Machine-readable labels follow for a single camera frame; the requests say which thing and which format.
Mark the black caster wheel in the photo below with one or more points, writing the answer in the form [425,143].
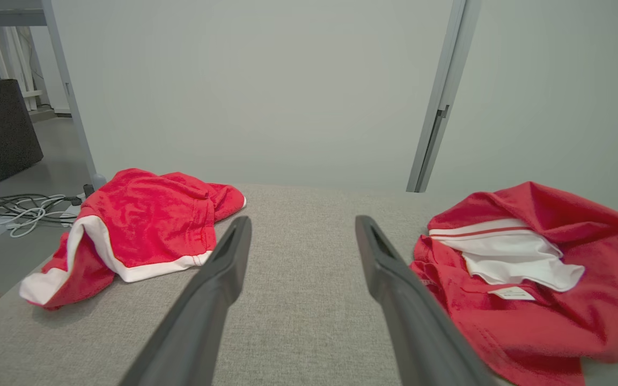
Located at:
[88,190]

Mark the grey metal partition post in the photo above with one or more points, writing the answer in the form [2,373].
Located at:
[443,96]

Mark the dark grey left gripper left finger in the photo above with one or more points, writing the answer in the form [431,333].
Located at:
[201,311]

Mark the red shorts with white trim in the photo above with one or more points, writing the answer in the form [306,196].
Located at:
[148,214]

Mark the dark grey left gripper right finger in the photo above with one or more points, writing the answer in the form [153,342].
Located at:
[416,332]

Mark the grey stand leg with caster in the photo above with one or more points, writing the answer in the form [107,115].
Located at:
[70,91]

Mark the grey metal table frame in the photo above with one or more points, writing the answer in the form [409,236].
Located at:
[3,13]

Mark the red shirt with white collar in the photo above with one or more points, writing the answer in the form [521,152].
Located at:
[556,332]

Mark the white ribbed radiator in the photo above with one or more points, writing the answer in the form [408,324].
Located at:
[16,64]

